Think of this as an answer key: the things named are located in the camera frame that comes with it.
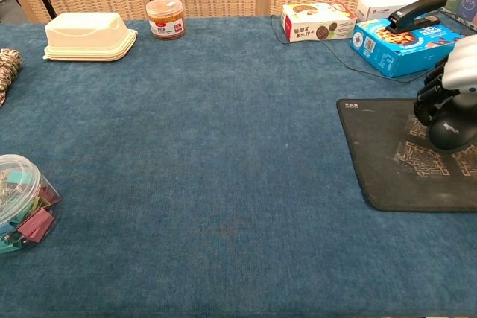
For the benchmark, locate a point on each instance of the clear jar with brown contents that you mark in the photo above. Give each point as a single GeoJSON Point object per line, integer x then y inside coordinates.
{"type": "Point", "coordinates": [165, 20]}

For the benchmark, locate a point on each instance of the black computer mouse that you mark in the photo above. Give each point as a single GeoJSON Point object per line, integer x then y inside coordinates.
{"type": "Point", "coordinates": [451, 132]}

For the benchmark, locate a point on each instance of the black stapler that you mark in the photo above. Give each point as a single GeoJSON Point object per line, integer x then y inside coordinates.
{"type": "Point", "coordinates": [417, 12]}

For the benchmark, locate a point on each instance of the black patterned mouse pad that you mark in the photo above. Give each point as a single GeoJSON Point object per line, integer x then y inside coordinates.
{"type": "Point", "coordinates": [391, 169]}

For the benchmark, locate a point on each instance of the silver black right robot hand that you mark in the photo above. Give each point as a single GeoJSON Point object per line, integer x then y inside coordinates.
{"type": "Point", "coordinates": [460, 68]}

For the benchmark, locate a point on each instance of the blue cookie box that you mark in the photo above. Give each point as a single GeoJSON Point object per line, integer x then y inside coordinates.
{"type": "Point", "coordinates": [406, 48]}

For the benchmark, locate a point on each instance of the white cookie box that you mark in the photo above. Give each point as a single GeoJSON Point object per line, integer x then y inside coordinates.
{"type": "Point", "coordinates": [316, 24]}

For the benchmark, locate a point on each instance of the clear jar of binder clips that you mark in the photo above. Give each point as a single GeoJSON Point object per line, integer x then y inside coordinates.
{"type": "Point", "coordinates": [18, 202]}

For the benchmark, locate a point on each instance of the brown patterned braided cloth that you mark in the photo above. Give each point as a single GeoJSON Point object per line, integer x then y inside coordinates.
{"type": "Point", "coordinates": [7, 65]}

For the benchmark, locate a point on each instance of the blue tablecloth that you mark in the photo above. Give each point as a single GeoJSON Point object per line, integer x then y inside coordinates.
{"type": "Point", "coordinates": [186, 184]}

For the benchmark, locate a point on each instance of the white box with red logo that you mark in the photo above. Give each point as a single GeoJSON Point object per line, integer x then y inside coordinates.
{"type": "Point", "coordinates": [376, 7]}

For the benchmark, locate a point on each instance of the cream plastic lidded container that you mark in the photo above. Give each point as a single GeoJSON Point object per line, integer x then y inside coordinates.
{"type": "Point", "coordinates": [87, 35]}

